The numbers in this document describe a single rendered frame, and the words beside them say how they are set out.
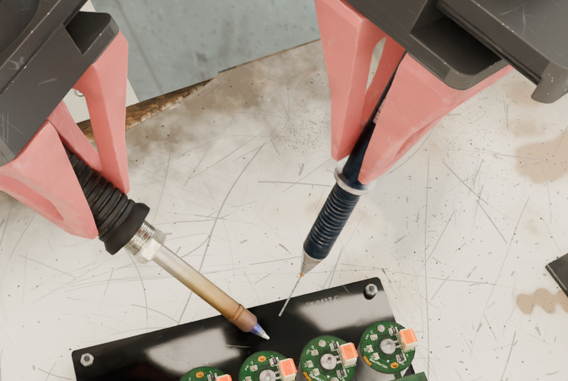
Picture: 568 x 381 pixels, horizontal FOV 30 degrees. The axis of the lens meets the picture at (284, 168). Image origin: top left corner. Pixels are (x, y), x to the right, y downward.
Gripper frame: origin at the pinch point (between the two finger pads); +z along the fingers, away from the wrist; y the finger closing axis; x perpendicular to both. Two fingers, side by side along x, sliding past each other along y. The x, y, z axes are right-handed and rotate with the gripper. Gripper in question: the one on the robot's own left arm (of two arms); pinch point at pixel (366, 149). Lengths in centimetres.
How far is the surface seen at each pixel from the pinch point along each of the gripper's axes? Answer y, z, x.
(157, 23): -65, 71, 76
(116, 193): -7.1, 7.3, -3.5
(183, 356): -3.5, 18.3, 1.1
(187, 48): -59, 71, 77
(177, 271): -3.7, 9.3, -2.6
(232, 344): -2.3, 17.5, 3.2
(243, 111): -12.4, 14.8, 13.3
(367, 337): 2.8, 11.7, 4.2
